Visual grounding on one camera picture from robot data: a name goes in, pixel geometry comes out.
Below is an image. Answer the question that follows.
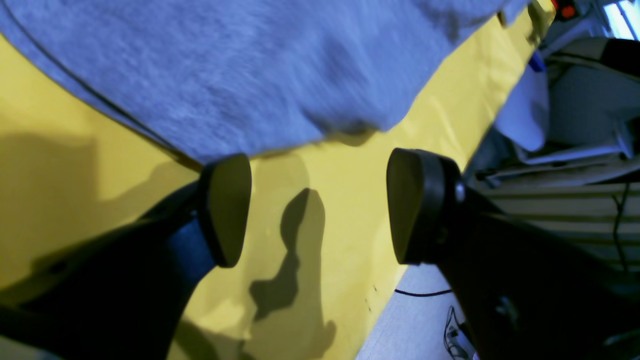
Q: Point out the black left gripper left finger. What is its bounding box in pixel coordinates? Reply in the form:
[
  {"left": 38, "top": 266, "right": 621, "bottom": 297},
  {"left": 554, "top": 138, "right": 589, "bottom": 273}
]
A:
[{"left": 0, "top": 153, "right": 252, "bottom": 360}]

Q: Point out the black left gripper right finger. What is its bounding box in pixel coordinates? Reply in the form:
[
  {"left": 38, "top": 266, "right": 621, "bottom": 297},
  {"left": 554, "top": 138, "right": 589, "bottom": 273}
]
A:
[{"left": 386, "top": 148, "right": 640, "bottom": 360}]

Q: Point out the grey t-shirt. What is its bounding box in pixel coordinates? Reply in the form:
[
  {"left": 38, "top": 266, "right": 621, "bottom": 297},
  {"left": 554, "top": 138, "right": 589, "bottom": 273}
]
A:
[{"left": 1, "top": 0, "right": 528, "bottom": 163}]

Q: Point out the yellow table cloth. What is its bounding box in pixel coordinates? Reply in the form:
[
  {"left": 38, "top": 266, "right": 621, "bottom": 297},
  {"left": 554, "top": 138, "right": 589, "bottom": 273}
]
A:
[{"left": 0, "top": 0, "right": 558, "bottom": 360}]

